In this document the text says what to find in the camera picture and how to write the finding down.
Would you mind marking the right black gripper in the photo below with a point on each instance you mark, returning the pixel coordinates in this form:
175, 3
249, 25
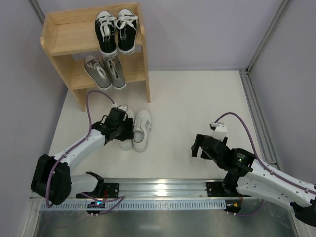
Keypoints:
197, 144

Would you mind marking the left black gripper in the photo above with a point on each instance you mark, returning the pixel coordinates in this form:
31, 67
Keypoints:
127, 131

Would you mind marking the white sneaker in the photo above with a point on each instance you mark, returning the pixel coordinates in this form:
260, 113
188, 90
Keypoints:
141, 129
128, 144

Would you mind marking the grey canvas sneaker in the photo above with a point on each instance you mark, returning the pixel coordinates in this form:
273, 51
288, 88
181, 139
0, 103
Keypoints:
97, 73
115, 71

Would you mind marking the black canvas sneaker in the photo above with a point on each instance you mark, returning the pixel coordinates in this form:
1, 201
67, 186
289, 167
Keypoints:
127, 26
104, 26

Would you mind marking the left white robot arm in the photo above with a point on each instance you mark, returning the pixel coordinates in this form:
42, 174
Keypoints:
52, 178

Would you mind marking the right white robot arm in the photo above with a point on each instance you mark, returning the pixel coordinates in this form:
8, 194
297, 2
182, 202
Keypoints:
248, 176

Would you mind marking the wooden two-tier shoe shelf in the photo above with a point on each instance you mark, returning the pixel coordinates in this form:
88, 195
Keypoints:
70, 32

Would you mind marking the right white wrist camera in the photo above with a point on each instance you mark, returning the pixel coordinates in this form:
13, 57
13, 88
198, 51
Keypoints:
219, 131

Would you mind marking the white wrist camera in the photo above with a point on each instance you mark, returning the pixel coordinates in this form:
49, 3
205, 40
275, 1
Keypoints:
122, 107
219, 131

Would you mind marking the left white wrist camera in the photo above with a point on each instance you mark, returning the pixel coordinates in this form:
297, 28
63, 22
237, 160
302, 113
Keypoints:
122, 107

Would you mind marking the aluminium mounting rail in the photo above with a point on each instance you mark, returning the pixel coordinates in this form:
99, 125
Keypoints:
131, 188

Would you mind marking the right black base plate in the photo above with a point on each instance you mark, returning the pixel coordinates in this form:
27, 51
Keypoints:
215, 189

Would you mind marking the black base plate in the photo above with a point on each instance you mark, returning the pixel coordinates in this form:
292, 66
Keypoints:
105, 191
215, 189

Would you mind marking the right aluminium frame rail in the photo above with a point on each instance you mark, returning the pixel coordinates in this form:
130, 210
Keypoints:
266, 147

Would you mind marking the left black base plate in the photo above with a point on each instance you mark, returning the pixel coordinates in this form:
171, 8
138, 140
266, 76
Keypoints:
105, 191

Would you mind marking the grey slotted cable duct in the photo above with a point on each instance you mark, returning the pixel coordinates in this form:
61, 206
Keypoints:
139, 205

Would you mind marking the left corner aluminium post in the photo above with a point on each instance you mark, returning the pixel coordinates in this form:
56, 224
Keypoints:
37, 10

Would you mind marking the corner aluminium post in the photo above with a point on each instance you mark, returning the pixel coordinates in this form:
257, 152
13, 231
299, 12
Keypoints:
37, 10
273, 25

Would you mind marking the right corner aluminium post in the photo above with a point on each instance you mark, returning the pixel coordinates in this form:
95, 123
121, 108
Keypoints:
273, 25

